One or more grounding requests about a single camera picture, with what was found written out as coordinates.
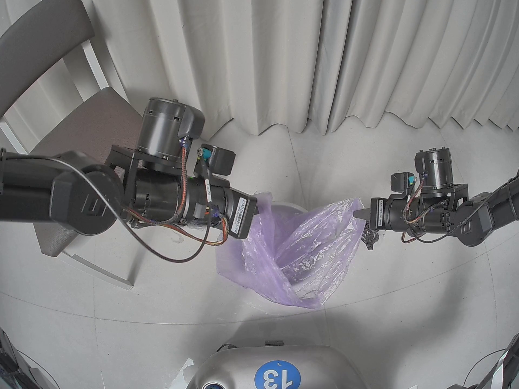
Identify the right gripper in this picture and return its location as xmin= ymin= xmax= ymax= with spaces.
xmin=367 ymin=195 xmax=422 ymax=232

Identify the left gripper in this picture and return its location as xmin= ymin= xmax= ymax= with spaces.
xmin=180 ymin=175 xmax=259 ymax=241

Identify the black plastic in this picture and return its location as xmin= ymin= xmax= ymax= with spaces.
xmin=360 ymin=227 xmax=382 ymax=252

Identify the purple plastic bag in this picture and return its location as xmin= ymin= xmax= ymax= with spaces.
xmin=215 ymin=191 xmax=365 ymax=309

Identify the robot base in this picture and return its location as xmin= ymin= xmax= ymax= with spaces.
xmin=187 ymin=336 xmax=364 ymax=389

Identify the white trash bin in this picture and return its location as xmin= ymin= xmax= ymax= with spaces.
xmin=243 ymin=202 xmax=325 ymax=299

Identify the white curtain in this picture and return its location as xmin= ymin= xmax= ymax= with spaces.
xmin=308 ymin=0 xmax=519 ymax=135
xmin=0 ymin=0 xmax=330 ymax=153

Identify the grey and white chair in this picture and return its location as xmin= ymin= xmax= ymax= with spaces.
xmin=0 ymin=0 xmax=147 ymax=291

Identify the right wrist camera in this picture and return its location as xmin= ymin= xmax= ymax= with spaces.
xmin=389 ymin=171 xmax=417 ymax=199

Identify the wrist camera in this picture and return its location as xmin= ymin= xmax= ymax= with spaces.
xmin=389 ymin=171 xmax=417 ymax=199
xmin=194 ymin=143 xmax=237 ymax=185

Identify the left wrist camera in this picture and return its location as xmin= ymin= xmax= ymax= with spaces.
xmin=194 ymin=143 xmax=237 ymax=185

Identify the black cable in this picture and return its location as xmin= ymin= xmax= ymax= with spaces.
xmin=119 ymin=207 xmax=212 ymax=263

